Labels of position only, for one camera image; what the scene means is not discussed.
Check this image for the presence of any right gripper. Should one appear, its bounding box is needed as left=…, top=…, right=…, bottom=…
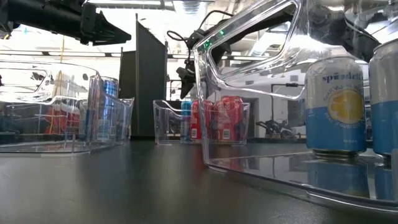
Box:
left=176, top=22, right=231, bottom=100

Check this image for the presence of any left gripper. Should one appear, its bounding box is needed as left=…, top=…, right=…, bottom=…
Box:
left=46, top=0, right=132, bottom=46

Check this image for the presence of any blue silver Red Bull can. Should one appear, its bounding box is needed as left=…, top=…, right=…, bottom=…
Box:
left=99, top=76, right=119, bottom=143
left=181, top=100, right=193, bottom=141

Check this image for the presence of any red Coca-Cola can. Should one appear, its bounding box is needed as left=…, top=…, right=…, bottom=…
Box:
left=208, top=104, right=217, bottom=141
left=190, top=99, right=210, bottom=142
left=214, top=95, right=245, bottom=142

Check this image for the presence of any blue white Spindrift can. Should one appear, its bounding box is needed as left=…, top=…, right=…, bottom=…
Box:
left=368, top=39, right=398, bottom=156
left=79, top=108, right=102, bottom=140
left=304, top=55, right=368, bottom=156

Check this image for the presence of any clear plastic bin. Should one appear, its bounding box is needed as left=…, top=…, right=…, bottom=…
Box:
left=192, top=0, right=398, bottom=215
left=0, top=60, right=135, bottom=154
left=153, top=99, right=251, bottom=147

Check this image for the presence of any ceiling strip light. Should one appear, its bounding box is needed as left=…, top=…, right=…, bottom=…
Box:
left=169, top=54, right=271, bottom=61

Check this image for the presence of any black partition panel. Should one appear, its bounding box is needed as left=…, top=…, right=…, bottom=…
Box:
left=118, top=14, right=169, bottom=140

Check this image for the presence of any ribbed ceiling vent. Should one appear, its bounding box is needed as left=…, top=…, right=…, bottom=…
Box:
left=182, top=0, right=200, bottom=15

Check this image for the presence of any red blurry equipment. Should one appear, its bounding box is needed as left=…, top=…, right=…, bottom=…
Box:
left=46, top=107, right=81, bottom=135

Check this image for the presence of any black wheeled machine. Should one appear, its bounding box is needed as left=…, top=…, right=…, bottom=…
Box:
left=256, top=119, right=296, bottom=140

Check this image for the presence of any hanging yellow cord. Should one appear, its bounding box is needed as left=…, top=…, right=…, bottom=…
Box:
left=60, top=35, right=66, bottom=74

